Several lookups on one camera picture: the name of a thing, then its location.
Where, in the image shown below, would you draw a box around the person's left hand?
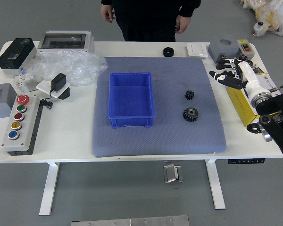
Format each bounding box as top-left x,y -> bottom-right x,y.
175,14 -> 191,34

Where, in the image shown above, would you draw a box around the grey-blue foam mat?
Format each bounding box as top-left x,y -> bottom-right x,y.
92,56 -> 227,158

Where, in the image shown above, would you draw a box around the black table control panel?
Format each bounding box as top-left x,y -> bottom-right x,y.
228,159 -> 266,164

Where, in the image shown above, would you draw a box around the grey two-button switch box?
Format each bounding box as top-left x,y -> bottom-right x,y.
235,39 -> 254,61

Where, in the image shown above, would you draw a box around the black power adapter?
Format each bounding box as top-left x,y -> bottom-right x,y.
51,73 -> 67,91

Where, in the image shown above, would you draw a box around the metal bracket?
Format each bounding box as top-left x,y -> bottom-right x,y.
163,163 -> 184,184

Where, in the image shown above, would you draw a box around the yellow white carton box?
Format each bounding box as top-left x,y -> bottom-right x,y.
227,73 -> 278,128

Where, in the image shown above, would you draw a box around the grey push-button control station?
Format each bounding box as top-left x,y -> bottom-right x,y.
1,94 -> 43,156

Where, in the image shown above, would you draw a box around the plastic-wrapped plush toys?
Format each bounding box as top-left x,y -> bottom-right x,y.
240,0 -> 283,36

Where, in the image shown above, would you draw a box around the white power socket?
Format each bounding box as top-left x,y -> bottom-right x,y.
36,80 -> 71,99

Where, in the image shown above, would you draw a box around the white table leg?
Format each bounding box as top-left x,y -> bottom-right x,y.
205,159 -> 226,210
39,162 -> 60,216

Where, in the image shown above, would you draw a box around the small white connector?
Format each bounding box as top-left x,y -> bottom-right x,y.
15,74 -> 42,87

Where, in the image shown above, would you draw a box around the distribution box with clear cover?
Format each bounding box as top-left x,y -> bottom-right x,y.
37,30 -> 95,54

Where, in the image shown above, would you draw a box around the black adapter cord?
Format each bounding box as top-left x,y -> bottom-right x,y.
39,89 -> 54,110

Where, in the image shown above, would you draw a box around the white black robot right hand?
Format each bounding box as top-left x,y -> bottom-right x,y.
208,57 -> 265,101

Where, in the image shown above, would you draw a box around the grey enclosure with window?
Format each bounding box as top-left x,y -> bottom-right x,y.
0,82 -> 17,120

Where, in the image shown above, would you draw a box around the person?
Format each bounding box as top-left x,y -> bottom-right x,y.
100,0 -> 201,42

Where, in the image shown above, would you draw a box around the white wall switch panel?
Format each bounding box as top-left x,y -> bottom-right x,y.
186,43 -> 208,58

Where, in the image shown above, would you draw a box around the person's right hand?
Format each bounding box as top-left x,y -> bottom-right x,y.
101,4 -> 116,23

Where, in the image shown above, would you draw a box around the white plush toy black cap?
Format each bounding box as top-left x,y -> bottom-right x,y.
253,21 -> 269,38

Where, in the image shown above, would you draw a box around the clear plastic bag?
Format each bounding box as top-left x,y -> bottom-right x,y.
22,49 -> 108,87

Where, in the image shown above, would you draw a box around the grey block with round hole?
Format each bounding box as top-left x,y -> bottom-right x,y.
207,35 -> 240,64

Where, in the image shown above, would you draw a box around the blue plastic box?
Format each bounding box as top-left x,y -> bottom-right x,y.
108,72 -> 156,129

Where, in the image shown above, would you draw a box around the black-lidded white enclosure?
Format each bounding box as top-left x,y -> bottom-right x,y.
0,37 -> 38,76

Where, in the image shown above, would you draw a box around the big black gear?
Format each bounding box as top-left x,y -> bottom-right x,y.
182,106 -> 199,123

